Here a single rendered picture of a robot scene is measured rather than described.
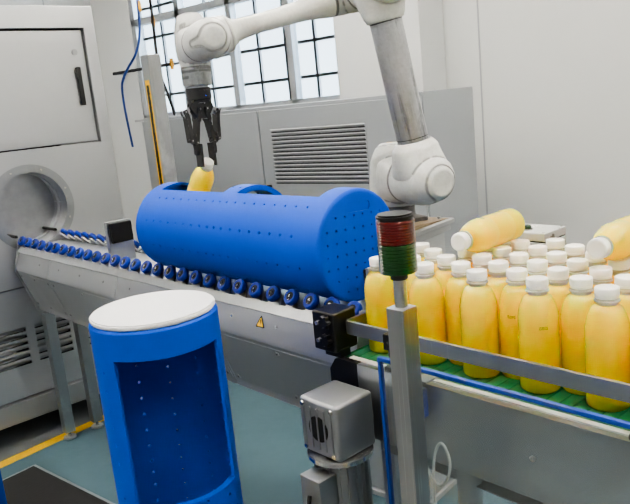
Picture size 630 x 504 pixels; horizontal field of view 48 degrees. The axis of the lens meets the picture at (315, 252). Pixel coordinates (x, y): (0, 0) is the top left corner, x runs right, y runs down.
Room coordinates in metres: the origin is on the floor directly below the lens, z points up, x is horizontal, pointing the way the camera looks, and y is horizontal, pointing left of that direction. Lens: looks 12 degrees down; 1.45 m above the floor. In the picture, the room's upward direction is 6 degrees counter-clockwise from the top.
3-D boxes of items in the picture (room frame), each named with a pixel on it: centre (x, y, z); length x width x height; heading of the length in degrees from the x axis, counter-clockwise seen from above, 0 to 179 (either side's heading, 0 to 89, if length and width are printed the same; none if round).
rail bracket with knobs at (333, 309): (1.51, -0.03, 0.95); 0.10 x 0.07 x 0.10; 132
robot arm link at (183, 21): (2.18, 0.30, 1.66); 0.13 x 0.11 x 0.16; 22
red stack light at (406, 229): (1.15, -0.14, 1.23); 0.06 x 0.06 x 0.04
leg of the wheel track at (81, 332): (3.24, 1.14, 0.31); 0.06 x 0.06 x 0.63; 42
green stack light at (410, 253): (1.15, -0.14, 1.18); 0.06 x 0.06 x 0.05
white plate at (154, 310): (1.54, 0.37, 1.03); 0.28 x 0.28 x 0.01
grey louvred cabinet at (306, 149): (4.28, 0.09, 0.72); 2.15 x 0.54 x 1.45; 49
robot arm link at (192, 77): (2.19, 0.30, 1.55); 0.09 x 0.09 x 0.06
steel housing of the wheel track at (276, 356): (2.46, 0.54, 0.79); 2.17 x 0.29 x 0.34; 42
